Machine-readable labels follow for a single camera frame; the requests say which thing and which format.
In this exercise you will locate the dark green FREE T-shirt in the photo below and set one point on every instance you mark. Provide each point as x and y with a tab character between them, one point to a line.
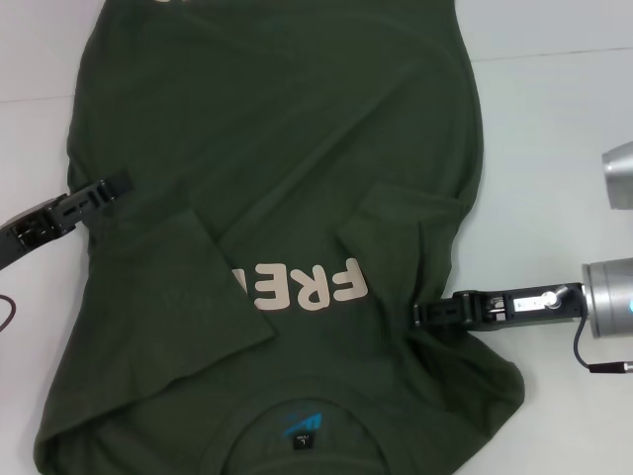
277	123

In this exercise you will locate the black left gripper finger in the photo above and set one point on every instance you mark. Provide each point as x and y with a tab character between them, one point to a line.
99	187
106	198

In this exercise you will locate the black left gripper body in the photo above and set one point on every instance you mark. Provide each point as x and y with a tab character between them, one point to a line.
34	227

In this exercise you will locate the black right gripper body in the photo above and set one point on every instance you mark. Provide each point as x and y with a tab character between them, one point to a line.
524	307

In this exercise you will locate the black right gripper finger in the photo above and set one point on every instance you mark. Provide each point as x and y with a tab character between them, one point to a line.
440	305
440	320

